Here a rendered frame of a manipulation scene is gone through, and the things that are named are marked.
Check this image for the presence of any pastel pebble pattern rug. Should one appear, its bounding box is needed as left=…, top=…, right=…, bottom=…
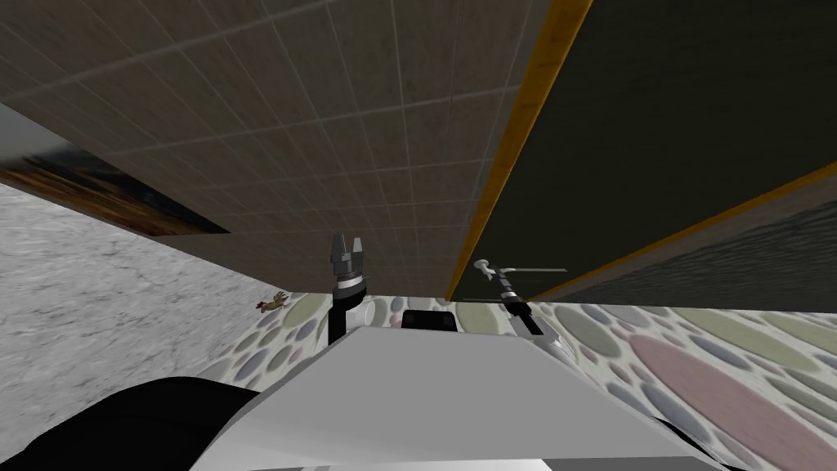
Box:
left=195, top=290, right=837, bottom=471

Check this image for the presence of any dark brown wall picture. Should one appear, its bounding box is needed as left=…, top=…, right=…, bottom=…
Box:
left=0, top=103, right=231, bottom=238

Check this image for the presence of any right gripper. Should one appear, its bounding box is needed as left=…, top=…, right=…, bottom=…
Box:
left=473, top=258, right=523, bottom=303

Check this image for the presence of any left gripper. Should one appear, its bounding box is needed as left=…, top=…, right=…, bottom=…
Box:
left=329, top=233, right=366, bottom=284

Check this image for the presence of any dark green door leaf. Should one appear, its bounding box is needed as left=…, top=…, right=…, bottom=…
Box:
left=450, top=0, right=837, bottom=303

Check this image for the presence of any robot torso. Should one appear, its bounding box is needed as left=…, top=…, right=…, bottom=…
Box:
left=189, top=310, right=728, bottom=471

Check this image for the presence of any small red rooster figure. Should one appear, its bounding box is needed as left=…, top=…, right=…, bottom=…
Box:
left=255, top=290, right=291, bottom=315

